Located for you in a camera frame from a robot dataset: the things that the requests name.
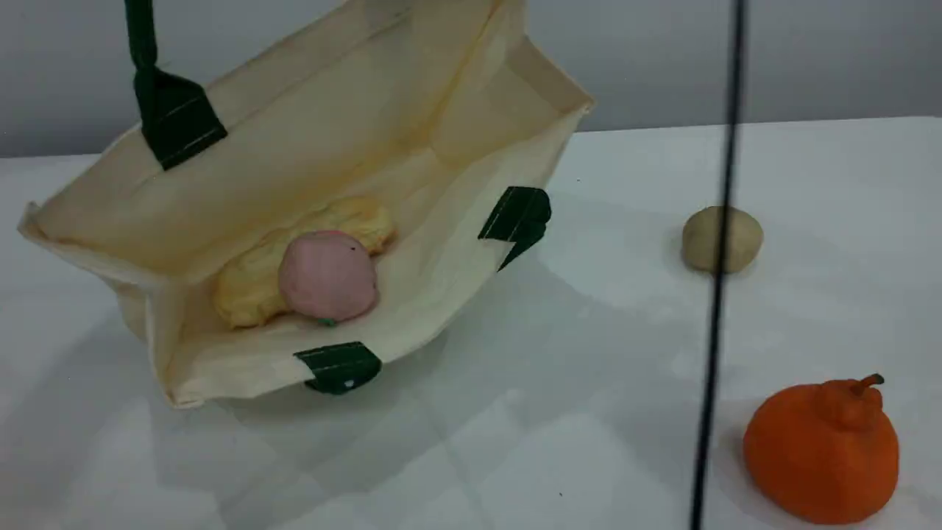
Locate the pink peach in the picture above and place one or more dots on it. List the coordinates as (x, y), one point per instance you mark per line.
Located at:
(327, 276)

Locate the beige round bun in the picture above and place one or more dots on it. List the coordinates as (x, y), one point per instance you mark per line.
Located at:
(743, 239)

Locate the orange tangerine with stem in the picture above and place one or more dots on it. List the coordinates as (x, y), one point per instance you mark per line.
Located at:
(817, 456)

